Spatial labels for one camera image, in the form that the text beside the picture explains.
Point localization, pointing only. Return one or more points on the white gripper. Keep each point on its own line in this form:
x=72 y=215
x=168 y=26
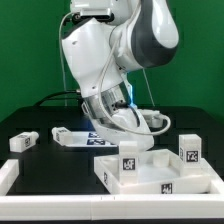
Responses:
x=129 y=124

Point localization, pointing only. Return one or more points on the white square tabletop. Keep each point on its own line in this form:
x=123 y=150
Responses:
x=158 y=173

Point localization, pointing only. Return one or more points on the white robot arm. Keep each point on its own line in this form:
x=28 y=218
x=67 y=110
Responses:
x=109 y=39

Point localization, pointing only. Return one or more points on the white sheet with fiducial tags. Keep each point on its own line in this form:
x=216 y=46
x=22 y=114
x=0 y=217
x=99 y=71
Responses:
x=88 y=139

